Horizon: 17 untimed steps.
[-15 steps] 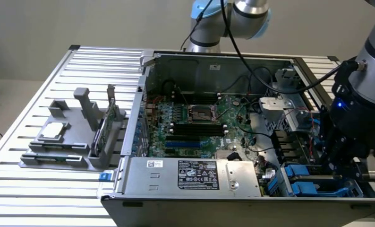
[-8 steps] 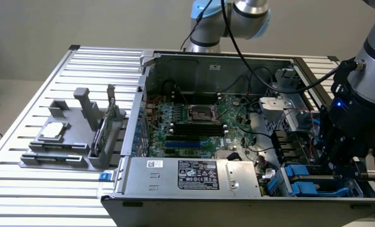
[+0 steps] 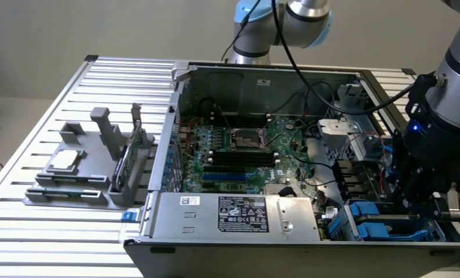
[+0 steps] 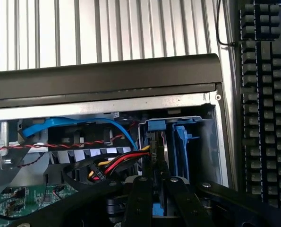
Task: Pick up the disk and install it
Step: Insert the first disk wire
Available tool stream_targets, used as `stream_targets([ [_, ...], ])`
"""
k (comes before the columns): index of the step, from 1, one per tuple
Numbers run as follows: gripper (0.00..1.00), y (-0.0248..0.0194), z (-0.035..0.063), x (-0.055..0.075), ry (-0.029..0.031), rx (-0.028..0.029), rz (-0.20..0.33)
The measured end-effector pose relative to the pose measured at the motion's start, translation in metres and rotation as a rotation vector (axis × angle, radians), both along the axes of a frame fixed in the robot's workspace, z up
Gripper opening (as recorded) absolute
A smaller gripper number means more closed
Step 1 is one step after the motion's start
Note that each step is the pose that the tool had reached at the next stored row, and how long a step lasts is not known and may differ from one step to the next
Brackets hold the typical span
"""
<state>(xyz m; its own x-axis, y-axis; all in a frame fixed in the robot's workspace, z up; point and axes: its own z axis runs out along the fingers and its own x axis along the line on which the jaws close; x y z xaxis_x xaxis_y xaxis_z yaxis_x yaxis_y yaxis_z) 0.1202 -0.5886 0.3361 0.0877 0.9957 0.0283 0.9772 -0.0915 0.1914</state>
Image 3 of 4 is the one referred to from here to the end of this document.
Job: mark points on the silver metal drive cage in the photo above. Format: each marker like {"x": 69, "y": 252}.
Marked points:
{"x": 345, "y": 136}

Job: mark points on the black RAM slot bank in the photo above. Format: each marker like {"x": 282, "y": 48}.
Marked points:
{"x": 242, "y": 120}
{"x": 244, "y": 158}

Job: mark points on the silver power supply unit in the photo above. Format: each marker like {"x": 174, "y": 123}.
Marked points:
{"x": 198, "y": 220}

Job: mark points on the CPU socket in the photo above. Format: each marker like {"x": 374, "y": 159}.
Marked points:
{"x": 248, "y": 141}

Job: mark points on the black expansion slot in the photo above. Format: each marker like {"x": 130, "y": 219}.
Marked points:
{"x": 222, "y": 169}

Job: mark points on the blue expansion slot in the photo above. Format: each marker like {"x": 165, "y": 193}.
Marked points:
{"x": 222, "y": 176}

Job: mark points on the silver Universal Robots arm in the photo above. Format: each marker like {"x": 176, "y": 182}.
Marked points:
{"x": 310, "y": 17}

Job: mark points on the green motherboard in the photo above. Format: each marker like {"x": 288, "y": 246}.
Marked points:
{"x": 285, "y": 150}

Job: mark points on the blue disk carrier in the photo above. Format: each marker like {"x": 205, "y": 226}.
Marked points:
{"x": 362, "y": 211}
{"x": 374, "y": 231}

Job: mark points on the black table corner cap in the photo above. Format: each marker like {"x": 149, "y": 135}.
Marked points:
{"x": 90, "y": 58}
{"x": 408, "y": 71}

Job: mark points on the blue case release latch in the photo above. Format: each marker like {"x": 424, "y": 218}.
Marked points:
{"x": 129, "y": 217}

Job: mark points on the silver CPU chip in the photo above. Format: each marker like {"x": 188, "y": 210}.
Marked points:
{"x": 68, "y": 159}

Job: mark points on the black open PC case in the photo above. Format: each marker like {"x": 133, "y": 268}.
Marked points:
{"x": 252, "y": 260}

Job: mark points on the grey plastic case latch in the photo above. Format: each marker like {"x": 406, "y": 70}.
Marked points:
{"x": 350, "y": 97}

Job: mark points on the silver chipset heatsink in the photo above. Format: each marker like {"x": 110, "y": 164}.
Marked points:
{"x": 272, "y": 189}

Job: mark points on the green RAM stick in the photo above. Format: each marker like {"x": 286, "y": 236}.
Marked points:
{"x": 74, "y": 179}
{"x": 62, "y": 193}

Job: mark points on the graphics card with bracket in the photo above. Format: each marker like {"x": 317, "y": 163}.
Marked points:
{"x": 134, "y": 144}

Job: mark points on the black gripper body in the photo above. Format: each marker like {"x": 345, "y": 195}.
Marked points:
{"x": 426, "y": 162}

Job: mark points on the grey parts rack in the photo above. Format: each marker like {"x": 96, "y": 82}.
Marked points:
{"x": 97, "y": 136}

